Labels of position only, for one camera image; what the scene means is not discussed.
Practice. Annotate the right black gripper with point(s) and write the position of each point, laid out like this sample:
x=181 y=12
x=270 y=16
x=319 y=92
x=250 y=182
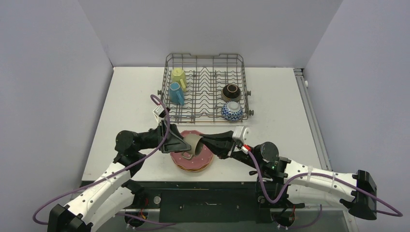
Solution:
x=232 y=145

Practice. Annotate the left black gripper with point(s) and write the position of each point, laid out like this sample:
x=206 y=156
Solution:
x=175 y=142

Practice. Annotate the small grey cup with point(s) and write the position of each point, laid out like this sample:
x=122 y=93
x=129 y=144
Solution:
x=194 y=141

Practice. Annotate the orange patterned small bowl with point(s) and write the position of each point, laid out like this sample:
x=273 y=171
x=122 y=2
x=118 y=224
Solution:
x=232 y=111

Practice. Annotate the blue handled white mug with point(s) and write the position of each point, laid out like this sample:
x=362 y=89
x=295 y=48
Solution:
x=176 y=94

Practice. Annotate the dark brown glazed bowl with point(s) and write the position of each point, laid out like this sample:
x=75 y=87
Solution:
x=231 y=93

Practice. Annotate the grey wire dish rack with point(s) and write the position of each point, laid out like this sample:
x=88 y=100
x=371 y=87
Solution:
x=206 y=76

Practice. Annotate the yellow green mug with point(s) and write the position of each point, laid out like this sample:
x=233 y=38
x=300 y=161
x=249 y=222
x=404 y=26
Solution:
x=178 y=75

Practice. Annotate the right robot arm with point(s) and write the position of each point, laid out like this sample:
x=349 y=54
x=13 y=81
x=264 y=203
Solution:
x=285 y=182

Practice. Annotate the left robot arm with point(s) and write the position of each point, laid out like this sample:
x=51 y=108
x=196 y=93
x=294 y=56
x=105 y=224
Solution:
x=115 y=190

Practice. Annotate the pink polka dot plate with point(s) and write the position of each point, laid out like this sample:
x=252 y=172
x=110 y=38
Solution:
x=197 y=162

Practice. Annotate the yellow plate under pink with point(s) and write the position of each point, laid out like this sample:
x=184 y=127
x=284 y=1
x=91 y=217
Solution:
x=192 y=170

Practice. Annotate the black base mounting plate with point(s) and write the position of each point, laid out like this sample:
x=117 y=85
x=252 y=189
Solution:
x=219 y=202

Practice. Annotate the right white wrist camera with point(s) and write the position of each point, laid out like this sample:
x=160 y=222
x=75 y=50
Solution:
x=239 y=135

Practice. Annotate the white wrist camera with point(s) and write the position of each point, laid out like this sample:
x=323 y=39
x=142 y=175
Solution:
x=159 y=113
x=239 y=135

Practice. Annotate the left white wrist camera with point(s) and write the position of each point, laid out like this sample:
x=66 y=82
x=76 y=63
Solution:
x=159 y=113

